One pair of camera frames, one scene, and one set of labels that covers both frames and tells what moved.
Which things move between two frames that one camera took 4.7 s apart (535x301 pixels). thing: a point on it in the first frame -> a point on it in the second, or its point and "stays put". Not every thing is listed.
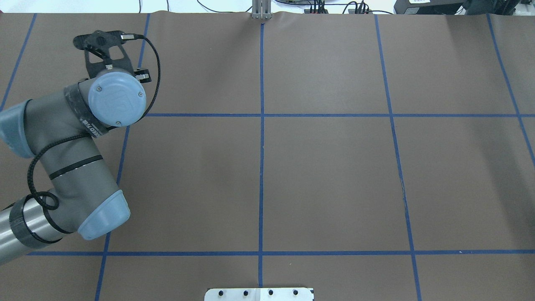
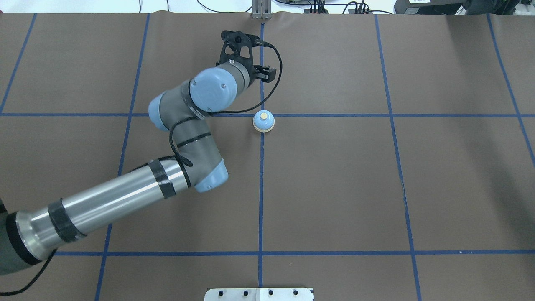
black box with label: [429, 7] stays put
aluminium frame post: [261, 9] stays put
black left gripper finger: [143, 75] -> [266, 74]
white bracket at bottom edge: [259, 294] stays put
